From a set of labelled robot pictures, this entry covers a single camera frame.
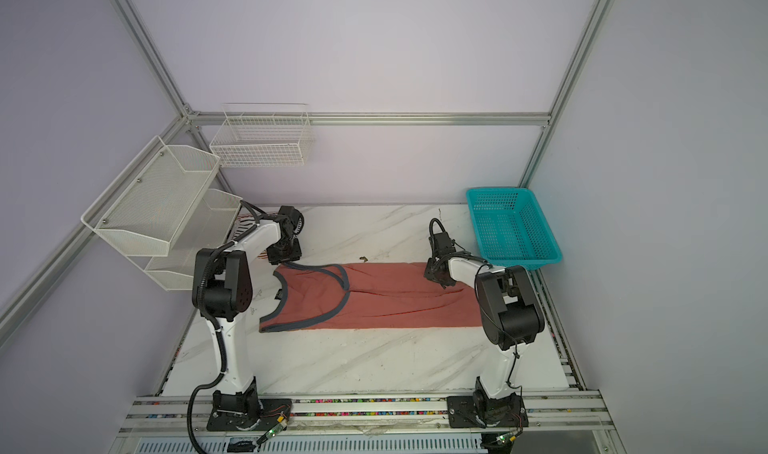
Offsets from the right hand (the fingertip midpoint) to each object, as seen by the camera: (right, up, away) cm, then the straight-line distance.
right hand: (434, 272), depth 100 cm
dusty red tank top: (-22, -7, -6) cm, 24 cm away
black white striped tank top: (-69, +17, +7) cm, 71 cm away
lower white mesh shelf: (-77, +16, 0) cm, 79 cm away
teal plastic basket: (+33, +15, +15) cm, 39 cm away
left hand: (-51, +4, -1) cm, 51 cm away
